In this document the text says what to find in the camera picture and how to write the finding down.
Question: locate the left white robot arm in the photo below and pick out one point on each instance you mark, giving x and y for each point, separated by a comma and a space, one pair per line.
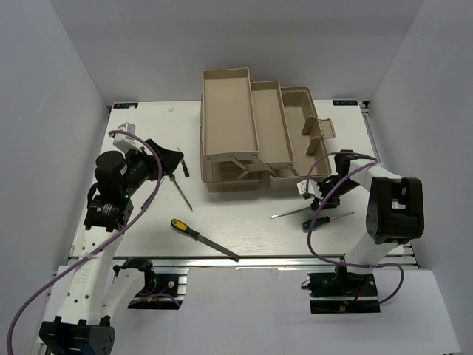
99, 289

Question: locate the green screwdriver short shaft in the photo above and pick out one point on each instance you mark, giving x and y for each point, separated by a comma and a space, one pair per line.
323, 221

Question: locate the aluminium table edge rail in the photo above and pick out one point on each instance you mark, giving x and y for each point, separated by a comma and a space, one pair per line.
406, 261

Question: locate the small precision screwdriver upper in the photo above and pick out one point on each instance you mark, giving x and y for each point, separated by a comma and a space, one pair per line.
185, 168

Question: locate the green screwdriver long shaft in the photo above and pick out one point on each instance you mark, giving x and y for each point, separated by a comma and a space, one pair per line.
295, 211

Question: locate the yellow black handled file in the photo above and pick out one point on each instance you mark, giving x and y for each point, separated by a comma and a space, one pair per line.
183, 228

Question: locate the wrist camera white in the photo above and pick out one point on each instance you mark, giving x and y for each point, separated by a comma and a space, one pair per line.
123, 137
309, 189

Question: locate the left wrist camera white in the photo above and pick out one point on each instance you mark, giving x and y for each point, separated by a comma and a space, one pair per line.
123, 137

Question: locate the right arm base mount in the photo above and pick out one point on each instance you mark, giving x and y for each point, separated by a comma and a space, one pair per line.
337, 293

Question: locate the beige plastic toolbox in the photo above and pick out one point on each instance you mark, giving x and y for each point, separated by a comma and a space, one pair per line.
251, 131

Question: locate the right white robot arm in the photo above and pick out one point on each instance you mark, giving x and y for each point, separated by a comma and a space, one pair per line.
394, 213

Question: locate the blue label left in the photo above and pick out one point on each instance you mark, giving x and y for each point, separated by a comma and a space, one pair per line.
127, 105

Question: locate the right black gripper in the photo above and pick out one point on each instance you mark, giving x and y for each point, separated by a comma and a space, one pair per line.
329, 203

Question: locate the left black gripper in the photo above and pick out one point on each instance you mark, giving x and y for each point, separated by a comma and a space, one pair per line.
170, 158

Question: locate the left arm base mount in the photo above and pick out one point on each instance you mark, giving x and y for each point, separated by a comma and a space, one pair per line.
165, 293

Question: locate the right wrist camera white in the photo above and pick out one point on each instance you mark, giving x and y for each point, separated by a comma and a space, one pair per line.
309, 189

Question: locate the black handled awl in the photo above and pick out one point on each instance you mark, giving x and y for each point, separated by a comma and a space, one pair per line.
179, 189

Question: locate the blue label right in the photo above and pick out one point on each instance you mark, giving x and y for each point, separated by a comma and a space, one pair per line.
344, 102

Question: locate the blue label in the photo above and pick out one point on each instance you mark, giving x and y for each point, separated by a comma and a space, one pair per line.
344, 102
127, 105

